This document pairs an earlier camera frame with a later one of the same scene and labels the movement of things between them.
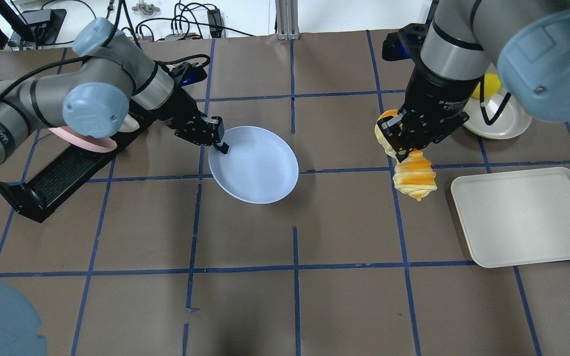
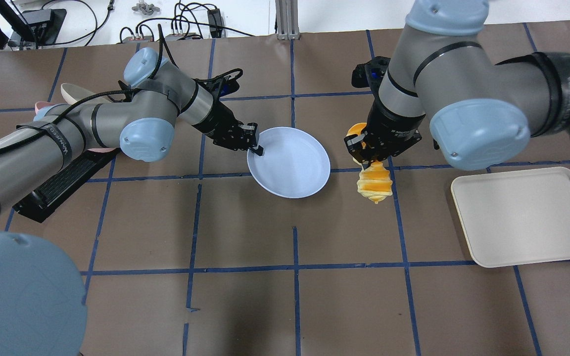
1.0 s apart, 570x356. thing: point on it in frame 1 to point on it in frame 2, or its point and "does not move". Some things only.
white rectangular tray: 527,216 does not move
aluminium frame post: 287,20 does not move
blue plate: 259,167 to 295,163
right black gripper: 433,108 to 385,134
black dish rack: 35,197 does not move
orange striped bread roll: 412,172 to 374,182
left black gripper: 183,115 to 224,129
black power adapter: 215,22 does not move
